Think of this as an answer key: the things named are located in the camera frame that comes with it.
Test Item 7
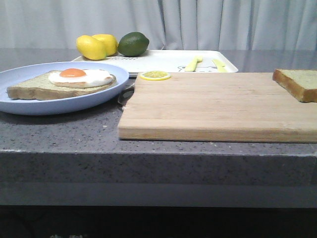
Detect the yellow lemon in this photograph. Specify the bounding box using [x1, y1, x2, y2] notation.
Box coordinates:
[92, 34, 118, 56]
[76, 35, 107, 60]

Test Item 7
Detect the yellow plastic knife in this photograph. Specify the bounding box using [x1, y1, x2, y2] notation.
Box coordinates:
[212, 59, 227, 72]

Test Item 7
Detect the metal board handle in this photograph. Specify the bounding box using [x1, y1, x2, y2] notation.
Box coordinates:
[117, 84, 135, 107]

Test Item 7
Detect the rear yellow lemon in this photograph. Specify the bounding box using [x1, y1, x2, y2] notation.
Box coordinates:
[92, 34, 118, 56]

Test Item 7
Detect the fried egg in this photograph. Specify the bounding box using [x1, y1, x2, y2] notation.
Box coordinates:
[48, 68, 115, 88]

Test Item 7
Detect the yellow plastic fork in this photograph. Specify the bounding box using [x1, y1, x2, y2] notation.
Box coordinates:
[184, 56, 203, 72]

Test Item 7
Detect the front yellow lemon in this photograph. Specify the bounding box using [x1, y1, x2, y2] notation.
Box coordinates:
[76, 35, 107, 60]

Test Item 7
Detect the white bear tray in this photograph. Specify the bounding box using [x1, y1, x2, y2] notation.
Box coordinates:
[70, 50, 239, 73]

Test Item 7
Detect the white curtain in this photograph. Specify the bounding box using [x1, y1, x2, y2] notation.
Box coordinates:
[0, 0, 317, 51]

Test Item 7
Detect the wooden cutting board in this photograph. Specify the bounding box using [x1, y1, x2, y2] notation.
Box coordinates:
[118, 72, 317, 143]

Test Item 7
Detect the bread slice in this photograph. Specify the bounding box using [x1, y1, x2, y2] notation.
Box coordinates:
[7, 70, 116, 100]
[272, 69, 317, 103]

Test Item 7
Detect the lemon slice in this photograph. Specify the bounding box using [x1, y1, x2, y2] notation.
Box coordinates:
[139, 70, 171, 81]

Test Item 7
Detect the green lime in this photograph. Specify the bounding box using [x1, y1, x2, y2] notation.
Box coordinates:
[117, 32, 150, 57]

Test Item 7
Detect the light blue plate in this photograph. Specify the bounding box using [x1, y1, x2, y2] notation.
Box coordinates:
[0, 61, 129, 116]

